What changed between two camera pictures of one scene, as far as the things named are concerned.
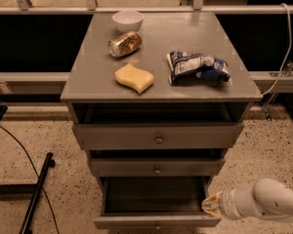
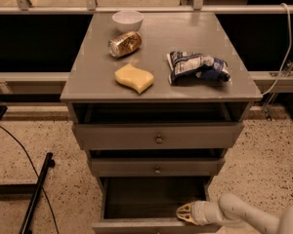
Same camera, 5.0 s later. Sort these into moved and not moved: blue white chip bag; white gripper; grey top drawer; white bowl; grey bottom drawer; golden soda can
Moved: grey bottom drawer; white gripper
Not moved: blue white chip bag; white bowl; grey top drawer; golden soda can
